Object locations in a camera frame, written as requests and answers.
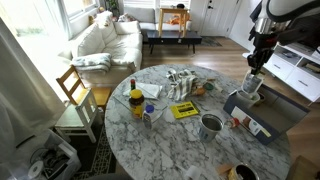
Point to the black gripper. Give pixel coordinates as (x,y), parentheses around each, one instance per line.
(265,46)

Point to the juice pouch with green cap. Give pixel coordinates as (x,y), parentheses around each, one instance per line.
(252,83)

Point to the silver metal cup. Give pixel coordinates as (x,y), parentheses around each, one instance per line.
(208,133)

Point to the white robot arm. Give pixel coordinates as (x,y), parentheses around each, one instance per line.
(293,8)

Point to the dark blue cardboard box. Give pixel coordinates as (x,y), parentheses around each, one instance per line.
(283,113)

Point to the brown cardboard box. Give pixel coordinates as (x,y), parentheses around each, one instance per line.
(305,170)

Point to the clear plastic deli container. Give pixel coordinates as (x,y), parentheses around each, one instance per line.
(245,101)

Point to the white TV cabinet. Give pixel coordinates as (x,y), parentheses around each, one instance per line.
(300,80)

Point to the small wooden block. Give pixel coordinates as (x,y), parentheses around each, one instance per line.
(218,88)
(211,79)

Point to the dark hanging jacket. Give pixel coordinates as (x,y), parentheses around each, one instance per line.
(254,15)

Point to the round green lid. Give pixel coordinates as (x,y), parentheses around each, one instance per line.
(209,86)

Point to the small dark door mat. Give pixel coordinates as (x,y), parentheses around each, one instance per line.
(210,41)

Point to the white door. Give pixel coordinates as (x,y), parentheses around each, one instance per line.
(218,16)

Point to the striped dish towel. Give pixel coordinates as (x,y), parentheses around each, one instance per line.
(181,85)

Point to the yellow black booklet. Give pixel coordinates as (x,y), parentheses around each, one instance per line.
(185,110)

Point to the black coffee table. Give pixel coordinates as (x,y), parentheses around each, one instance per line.
(173,36)

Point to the orange plush toy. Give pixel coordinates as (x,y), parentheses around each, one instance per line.
(175,20)

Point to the wooden stool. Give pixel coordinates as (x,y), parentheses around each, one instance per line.
(173,10)

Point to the clear glass tray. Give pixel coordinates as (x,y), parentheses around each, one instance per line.
(160,107)

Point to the yellow printed tin can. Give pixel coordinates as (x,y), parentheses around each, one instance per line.
(245,173)

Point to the white folded napkin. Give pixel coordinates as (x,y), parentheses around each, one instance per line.
(148,90)

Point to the small bottle with blue cap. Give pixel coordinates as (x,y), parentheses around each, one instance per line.
(149,117)

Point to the sauce bottle with red cap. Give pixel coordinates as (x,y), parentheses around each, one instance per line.
(133,84)

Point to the brown jar with yellow lid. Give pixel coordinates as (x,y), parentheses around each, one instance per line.
(136,103)

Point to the white sectional sofa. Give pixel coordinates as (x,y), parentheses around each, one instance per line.
(123,46)

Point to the floral patterned cushion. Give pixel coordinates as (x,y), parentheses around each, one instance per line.
(104,18)
(126,17)

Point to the potted green plant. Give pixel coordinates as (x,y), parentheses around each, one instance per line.
(112,6)

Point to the wooden chair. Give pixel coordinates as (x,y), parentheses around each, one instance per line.
(96,95)
(75,120)

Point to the grey white throw blanket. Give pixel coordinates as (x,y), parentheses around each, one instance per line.
(91,62)

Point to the patterned floor rug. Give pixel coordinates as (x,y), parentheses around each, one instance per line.
(100,156)

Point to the white framed window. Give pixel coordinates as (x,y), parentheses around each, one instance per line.
(78,6)

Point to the clear plastic storage bin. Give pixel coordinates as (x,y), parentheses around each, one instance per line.
(50,160)

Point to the white sheer curtain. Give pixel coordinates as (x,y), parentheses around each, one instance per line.
(23,100)

